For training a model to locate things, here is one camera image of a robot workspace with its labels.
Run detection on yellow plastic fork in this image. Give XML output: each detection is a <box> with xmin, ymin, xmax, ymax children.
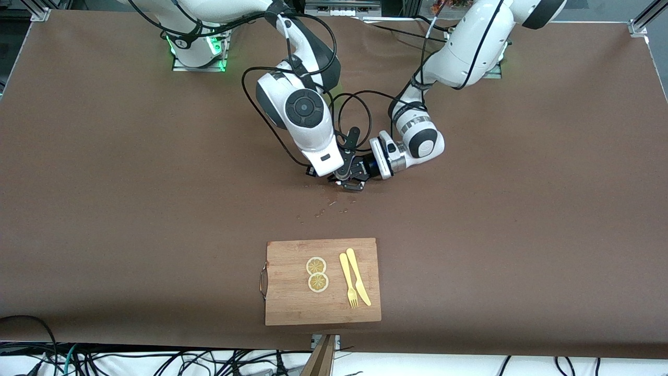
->
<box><xmin>339</xmin><ymin>253</ymin><xmax>359</xmax><ymax>309</ymax></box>

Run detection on wooden board with metal handle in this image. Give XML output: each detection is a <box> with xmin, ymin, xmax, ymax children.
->
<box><xmin>260</xmin><ymin>238</ymin><xmax>382</xmax><ymax>326</ymax></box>

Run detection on spilled liquid drops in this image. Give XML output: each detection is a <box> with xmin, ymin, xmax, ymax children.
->
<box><xmin>297</xmin><ymin>194</ymin><xmax>358</xmax><ymax>224</ymax></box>

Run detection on grey power strip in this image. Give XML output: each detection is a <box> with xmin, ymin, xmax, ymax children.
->
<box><xmin>305</xmin><ymin>0</ymin><xmax>381</xmax><ymax>17</ymax></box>

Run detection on aluminium frame profile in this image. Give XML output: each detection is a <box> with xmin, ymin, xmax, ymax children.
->
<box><xmin>29</xmin><ymin>0</ymin><xmax>53</xmax><ymax>22</ymax></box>
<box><xmin>629</xmin><ymin>0</ymin><xmax>668</xmax><ymax>36</ymax></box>

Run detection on camera mounting pole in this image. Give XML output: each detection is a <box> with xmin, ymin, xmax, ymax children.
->
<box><xmin>302</xmin><ymin>334</ymin><xmax>337</xmax><ymax>376</ymax></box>

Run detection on yellow plastic knife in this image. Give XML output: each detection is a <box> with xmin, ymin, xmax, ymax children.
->
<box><xmin>346</xmin><ymin>248</ymin><xmax>372</xmax><ymax>307</ymax></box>

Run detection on teal cable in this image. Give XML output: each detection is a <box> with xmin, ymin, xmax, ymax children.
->
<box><xmin>63</xmin><ymin>344</ymin><xmax>79</xmax><ymax>376</ymax></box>

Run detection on brown table cover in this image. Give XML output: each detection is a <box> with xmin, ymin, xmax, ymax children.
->
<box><xmin>0</xmin><ymin>9</ymin><xmax>668</xmax><ymax>361</ymax></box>

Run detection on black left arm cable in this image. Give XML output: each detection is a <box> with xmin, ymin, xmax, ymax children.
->
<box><xmin>334</xmin><ymin>0</ymin><xmax>504</xmax><ymax>155</ymax></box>

